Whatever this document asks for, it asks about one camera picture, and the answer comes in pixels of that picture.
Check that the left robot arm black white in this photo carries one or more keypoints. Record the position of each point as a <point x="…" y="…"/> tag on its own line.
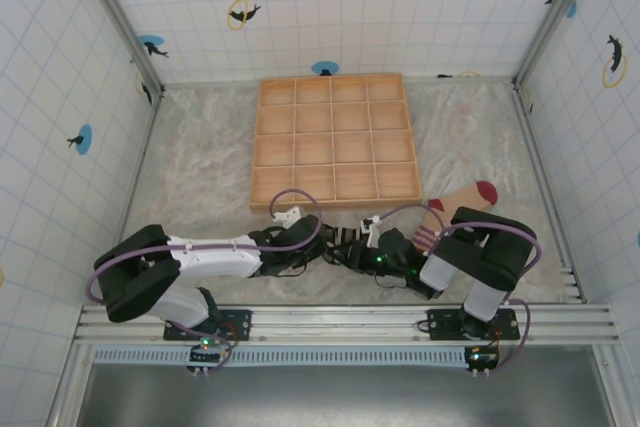
<point x="210" y="259"/>

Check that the aluminium table edge rail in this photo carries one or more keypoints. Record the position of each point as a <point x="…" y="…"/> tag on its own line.
<point x="135" y="182"/>
<point x="546" y="187"/>

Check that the wooden compartment tray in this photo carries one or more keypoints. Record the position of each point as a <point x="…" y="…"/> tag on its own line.
<point x="350" y="147"/>

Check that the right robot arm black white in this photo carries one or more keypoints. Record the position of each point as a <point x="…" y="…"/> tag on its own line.
<point x="500" y="257"/>

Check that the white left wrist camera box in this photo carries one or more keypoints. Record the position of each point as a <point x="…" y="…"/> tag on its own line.
<point x="290" y="217"/>

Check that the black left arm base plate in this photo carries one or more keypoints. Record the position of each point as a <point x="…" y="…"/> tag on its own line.
<point x="240" y="322"/>

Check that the aluminium mounting rail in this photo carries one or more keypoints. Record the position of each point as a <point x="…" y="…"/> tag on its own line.
<point x="340" y="322"/>

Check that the tan red purple sock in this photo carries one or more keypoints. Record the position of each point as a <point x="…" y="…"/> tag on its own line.
<point x="465" y="197"/>

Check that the grey sheet metal panel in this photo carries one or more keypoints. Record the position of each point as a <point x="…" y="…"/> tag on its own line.
<point x="325" y="397"/>

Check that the black white striped sock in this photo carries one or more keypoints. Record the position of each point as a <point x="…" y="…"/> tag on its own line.
<point x="346" y="234"/>

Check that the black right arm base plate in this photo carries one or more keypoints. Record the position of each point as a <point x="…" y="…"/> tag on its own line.
<point x="440" y="324"/>

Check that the aluminium frame post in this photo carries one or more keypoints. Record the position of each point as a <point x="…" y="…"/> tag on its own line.
<point x="555" y="17"/>
<point x="120" y="22"/>

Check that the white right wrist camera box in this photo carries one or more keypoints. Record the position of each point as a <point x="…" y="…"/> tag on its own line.
<point x="372" y="234"/>

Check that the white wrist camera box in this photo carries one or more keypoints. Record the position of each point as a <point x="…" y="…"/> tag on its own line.
<point x="290" y="217"/>
<point x="372" y="234"/>

